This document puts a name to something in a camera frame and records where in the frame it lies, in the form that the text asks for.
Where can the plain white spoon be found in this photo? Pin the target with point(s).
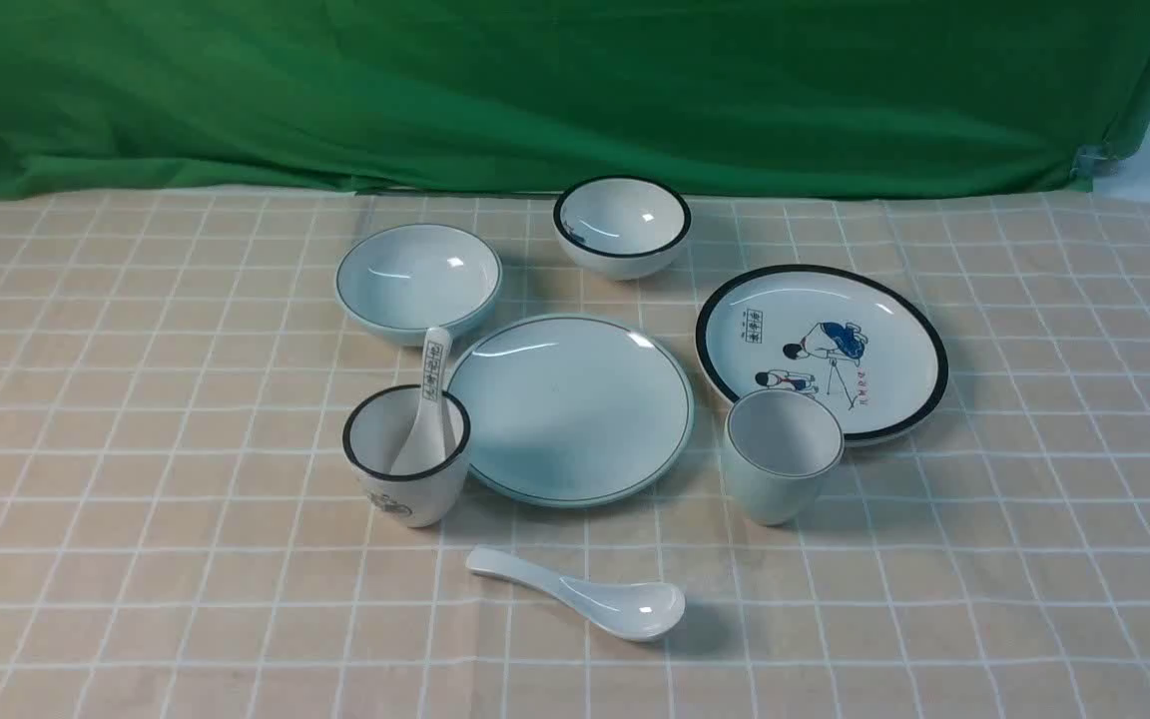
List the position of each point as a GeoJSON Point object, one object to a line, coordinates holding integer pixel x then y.
{"type": "Point", "coordinates": [635, 612]}

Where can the white black-rimmed bowl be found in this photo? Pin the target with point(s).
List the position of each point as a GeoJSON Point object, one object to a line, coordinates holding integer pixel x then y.
{"type": "Point", "coordinates": [621, 227]}

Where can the pale blue plate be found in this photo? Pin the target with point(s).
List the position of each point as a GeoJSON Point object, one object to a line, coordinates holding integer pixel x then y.
{"type": "Point", "coordinates": [571, 411]}

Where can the green backdrop cloth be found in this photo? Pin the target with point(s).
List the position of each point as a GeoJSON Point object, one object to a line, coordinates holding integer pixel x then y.
{"type": "Point", "coordinates": [831, 99]}

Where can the white black-rimmed picture plate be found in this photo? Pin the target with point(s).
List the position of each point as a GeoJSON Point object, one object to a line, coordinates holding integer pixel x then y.
{"type": "Point", "coordinates": [861, 349]}

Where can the pale blue bowl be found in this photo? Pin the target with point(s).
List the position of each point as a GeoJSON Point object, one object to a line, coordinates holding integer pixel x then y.
{"type": "Point", "coordinates": [399, 283]}

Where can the metal clip on backdrop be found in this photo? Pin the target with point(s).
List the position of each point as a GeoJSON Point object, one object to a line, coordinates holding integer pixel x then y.
{"type": "Point", "coordinates": [1092, 163]}

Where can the white patterned spoon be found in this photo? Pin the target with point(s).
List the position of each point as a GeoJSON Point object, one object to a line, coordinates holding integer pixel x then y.
{"type": "Point", "coordinates": [425, 446]}

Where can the pale blue cup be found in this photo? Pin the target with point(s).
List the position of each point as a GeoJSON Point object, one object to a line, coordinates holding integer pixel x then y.
{"type": "Point", "coordinates": [778, 448]}

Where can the white black-rimmed cup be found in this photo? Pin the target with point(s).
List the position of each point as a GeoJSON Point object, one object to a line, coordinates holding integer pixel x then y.
{"type": "Point", "coordinates": [371, 439]}

